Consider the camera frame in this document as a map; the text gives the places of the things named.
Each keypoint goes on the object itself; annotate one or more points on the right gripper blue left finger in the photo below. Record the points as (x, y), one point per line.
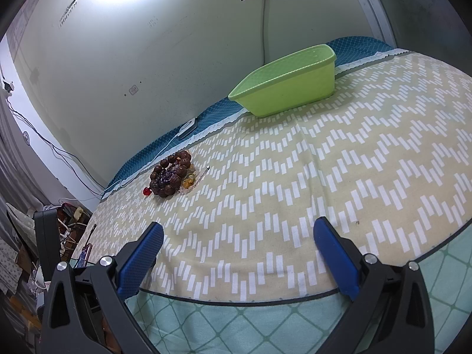
(85, 309)

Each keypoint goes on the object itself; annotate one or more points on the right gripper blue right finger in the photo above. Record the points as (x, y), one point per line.
(390, 308)

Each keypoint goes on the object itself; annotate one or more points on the green plastic basket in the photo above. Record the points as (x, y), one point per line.
(294, 80)

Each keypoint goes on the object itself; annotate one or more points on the amber and purple bead jewelry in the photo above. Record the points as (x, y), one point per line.
(192, 180)

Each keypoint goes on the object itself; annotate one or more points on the cluttered items on floor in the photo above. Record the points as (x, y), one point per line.
(72, 223)

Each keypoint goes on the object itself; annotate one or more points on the mint diamond patterned sheet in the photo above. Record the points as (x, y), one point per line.
(300, 327)

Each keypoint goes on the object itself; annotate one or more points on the chevron patterned beige blanket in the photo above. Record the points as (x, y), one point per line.
(386, 159)

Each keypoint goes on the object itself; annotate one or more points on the white controller box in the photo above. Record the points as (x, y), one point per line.
(188, 127)

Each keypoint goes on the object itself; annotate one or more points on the teal quilted mattress pad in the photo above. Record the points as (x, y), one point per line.
(347, 49)

